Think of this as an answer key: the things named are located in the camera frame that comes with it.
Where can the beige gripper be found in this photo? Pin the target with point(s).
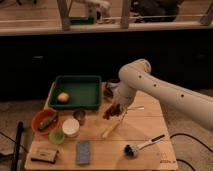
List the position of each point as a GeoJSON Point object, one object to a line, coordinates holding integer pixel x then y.
{"type": "Point", "coordinates": [122, 101]}

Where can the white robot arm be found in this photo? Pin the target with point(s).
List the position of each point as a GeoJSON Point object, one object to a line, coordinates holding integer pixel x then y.
{"type": "Point", "coordinates": [136, 76]}

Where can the metal fork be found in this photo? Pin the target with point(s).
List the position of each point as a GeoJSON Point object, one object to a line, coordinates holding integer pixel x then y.
{"type": "Point", "coordinates": [136, 108]}

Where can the dark bowl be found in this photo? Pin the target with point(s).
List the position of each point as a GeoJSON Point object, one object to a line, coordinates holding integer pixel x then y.
{"type": "Point", "coordinates": [106, 92]}

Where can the yellow stick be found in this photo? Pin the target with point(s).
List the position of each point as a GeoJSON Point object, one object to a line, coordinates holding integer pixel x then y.
{"type": "Point", "coordinates": [109, 129]}

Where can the green plastic tray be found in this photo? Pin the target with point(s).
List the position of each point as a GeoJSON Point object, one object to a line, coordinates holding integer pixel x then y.
{"type": "Point", "coordinates": [84, 92]}

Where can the small metal cup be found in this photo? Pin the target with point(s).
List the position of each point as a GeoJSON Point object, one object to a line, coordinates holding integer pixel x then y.
{"type": "Point", "coordinates": [80, 116]}

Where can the black white dish brush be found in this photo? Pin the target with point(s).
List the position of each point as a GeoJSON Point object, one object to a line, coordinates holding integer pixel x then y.
{"type": "Point", "coordinates": [132, 150]}

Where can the white round lid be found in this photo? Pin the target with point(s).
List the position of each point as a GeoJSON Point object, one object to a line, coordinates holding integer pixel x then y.
{"type": "Point", "coordinates": [71, 127]}

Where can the yellow round fruit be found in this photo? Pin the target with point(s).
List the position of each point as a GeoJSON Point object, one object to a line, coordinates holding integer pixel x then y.
{"type": "Point", "coordinates": [63, 97]}

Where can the blue sponge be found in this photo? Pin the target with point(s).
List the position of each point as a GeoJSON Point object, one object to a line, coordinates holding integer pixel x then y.
{"type": "Point", "coordinates": [83, 152]}

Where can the small green cup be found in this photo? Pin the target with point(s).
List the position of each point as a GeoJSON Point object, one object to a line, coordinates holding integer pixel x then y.
{"type": "Point", "coordinates": [56, 136]}

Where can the green toy vegetable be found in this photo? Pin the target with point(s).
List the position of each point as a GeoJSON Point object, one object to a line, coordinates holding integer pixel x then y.
{"type": "Point", "coordinates": [48, 121]}

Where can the orange plastic bowl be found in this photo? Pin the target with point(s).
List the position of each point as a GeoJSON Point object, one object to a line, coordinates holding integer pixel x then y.
{"type": "Point", "coordinates": [39, 117]}

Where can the wooden block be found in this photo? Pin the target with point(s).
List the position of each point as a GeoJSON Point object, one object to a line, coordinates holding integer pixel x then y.
{"type": "Point", "coordinates": [44, 154]}

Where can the black stand left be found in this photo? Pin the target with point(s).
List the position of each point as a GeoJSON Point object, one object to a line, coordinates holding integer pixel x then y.
{"type": "Point", "coordinates": [16, 150]}

